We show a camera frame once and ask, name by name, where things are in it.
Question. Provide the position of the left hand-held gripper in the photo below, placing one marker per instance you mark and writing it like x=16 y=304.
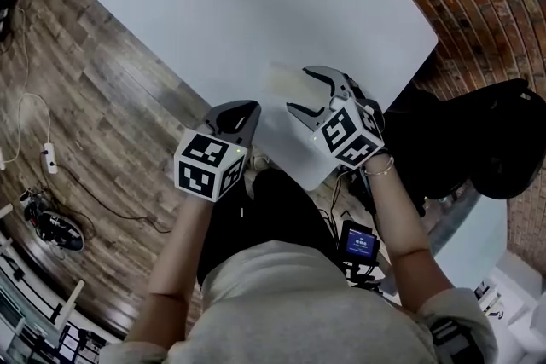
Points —
x=209 y=166

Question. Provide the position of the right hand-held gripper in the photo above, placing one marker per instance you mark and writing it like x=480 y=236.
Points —
x=347 y=132

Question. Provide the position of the person's left forearm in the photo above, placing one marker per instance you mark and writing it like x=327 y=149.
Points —
x=179 y=251

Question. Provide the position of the person's right forearm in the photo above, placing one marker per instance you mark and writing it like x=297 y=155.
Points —
x=401 y=226

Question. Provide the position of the person's white shoe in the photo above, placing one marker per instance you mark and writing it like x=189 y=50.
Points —
x=259 y=160

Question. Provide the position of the person's black trousers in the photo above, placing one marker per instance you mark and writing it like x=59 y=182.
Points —
x=277 y=217

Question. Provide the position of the white table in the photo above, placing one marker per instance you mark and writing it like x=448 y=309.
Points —
x=239 y=13

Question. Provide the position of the black device with blue screen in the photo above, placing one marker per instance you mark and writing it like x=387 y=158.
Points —
x=358 y=244

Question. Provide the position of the black office chair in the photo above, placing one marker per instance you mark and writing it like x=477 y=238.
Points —
x=482 y=140

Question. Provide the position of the white power strip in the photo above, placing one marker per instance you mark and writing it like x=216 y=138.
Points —
x=50 y=158

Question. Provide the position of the person's grey shirt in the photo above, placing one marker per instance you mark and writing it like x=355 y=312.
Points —
x=290 y=311

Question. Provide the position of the pale round side table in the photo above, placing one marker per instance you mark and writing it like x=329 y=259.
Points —
x=473 y=243

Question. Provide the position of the white box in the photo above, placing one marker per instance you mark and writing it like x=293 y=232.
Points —
x=512 y=302

